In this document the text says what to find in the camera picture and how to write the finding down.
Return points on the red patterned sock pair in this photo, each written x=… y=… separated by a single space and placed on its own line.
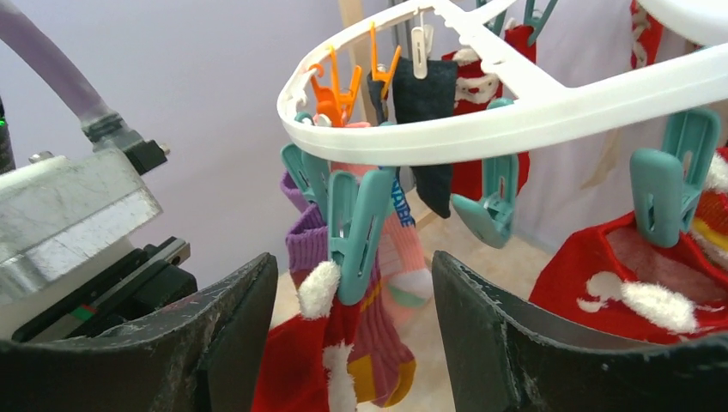
x=609 y=278

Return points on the wooden drying rack frame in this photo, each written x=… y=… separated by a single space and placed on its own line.
x=352 y=12

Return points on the purple striped sock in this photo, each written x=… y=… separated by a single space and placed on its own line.
x=381 y=365

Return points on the white clothespin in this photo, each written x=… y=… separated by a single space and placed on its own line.
x=421 y=37

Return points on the white plastic clip hanger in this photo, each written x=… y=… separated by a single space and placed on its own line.
x=545 y=112

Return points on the red santa sock front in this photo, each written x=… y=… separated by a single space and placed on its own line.
x=305 y=363

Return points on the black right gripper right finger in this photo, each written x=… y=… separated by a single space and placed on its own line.
x=505 y=354

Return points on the dark navy sock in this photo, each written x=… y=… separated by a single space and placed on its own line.
x=418 y=100

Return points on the orange clothespin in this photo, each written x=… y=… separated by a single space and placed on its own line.
x=379 y=72
x=335 y=103

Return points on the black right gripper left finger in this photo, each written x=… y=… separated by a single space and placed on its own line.
x=200 y=353

